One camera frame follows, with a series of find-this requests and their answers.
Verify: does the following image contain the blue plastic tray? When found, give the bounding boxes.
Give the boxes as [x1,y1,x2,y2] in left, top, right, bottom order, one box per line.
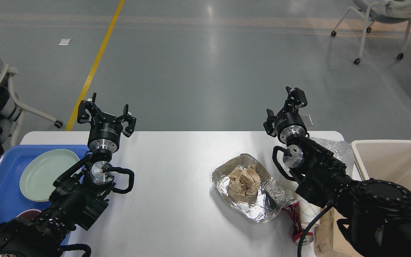
[0,145,88,223]

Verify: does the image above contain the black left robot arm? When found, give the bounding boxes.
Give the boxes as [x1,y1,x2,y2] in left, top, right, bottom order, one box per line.
[0,93,136,257]

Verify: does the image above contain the white office chair left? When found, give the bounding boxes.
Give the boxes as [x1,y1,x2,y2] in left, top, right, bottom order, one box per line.
[0,64,64,147]

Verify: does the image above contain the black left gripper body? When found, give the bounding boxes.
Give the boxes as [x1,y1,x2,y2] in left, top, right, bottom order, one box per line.
[87,114,123,153]

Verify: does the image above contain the brown paper bag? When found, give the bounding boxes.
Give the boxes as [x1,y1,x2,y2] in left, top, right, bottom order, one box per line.
[314,208,360,257]

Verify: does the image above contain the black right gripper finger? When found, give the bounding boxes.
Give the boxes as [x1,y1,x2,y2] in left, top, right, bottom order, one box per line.
[284,86,307,111]
[264,109,277,138]

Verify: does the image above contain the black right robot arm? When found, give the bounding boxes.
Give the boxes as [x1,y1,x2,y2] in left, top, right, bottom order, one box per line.
[264,87,411,257]

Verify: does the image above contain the grey office chair right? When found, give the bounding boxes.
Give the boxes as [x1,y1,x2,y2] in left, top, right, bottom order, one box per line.
[331,0,411,65]

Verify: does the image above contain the pink mug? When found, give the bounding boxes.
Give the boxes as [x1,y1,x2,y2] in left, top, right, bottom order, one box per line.
[17,209,41,221]

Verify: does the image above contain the crumpled brown paper ball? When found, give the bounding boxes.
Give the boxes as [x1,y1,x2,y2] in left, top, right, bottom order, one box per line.
[228,164,261,197]

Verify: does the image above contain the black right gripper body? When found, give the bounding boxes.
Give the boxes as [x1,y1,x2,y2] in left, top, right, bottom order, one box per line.
[273,107,307,144]

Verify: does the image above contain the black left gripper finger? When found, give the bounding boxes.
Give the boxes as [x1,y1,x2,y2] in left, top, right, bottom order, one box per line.
[116,104,137,138]
[77,93,105,124]

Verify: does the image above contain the red snack wrapper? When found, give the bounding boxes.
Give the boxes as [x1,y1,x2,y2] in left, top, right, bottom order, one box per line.
[281,201,314,245]

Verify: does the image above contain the crumpled clear plastic container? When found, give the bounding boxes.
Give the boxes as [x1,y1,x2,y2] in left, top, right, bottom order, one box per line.
[310,137,355,177]

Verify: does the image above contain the beige plastic bin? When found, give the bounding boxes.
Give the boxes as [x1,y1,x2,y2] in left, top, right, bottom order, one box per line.
[351,140,411,190]

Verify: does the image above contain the mint green plate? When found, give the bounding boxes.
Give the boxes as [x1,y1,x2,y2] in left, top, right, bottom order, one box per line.
[19,148,79,202]

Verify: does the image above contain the crumpled aluminium foil tray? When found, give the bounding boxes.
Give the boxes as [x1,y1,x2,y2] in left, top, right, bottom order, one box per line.
[212,153,295,223]

